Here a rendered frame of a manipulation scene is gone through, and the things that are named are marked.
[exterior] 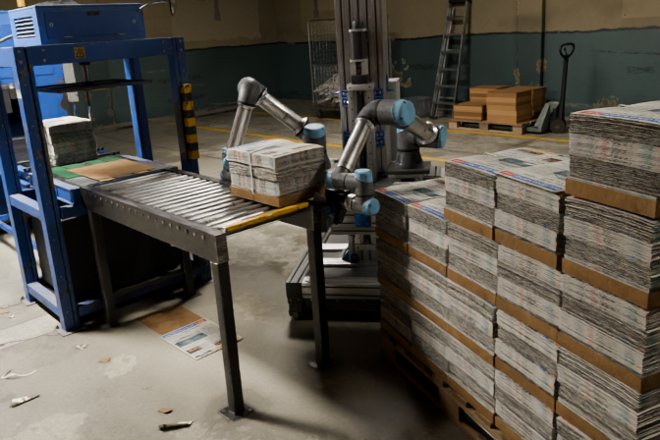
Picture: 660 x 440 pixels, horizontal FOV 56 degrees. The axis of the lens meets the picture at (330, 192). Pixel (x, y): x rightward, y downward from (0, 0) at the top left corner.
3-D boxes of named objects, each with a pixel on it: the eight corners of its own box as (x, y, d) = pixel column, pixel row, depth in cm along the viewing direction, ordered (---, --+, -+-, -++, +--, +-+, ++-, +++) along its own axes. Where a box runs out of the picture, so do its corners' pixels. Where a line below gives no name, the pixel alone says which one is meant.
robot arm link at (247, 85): (264, 82, 313) (239, 174, 322) (262, 82, 323) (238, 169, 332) (243, 77, 310) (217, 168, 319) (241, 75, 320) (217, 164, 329)
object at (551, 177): (584, 159, 210) (584, 156, 209) (655, 175, 184) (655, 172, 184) (493, 174, 197) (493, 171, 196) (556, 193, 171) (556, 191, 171)
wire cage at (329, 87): (394, 116, 1068) (390, 14, 1024) (360, 123, 1014) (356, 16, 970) (345, 112, 1155) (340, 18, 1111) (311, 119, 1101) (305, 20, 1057)
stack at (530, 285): (446, 333, 315) (444, 176, 293) (638, 476, 210) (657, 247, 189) (379, 353, 300) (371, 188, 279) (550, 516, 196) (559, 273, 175)
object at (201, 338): (243, 339, 322) (243, 337, 322) (195, 360, 304) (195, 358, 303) (205, 318, 349) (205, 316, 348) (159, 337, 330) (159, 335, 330)
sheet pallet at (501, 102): (551, 126, 882) (553, 85, 867) (522, 135, 828) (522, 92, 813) (479, 120, 968) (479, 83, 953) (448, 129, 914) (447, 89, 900)
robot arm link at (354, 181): (343, 171, 260) (345, 195, 263) (366, 173, 254) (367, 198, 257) (353, 166, 266) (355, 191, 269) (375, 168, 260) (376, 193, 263)
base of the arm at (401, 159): (395, 163, 333) (395, 144, 330) (423, 162, 330) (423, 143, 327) (393, 169, 319) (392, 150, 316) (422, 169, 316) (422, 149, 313)
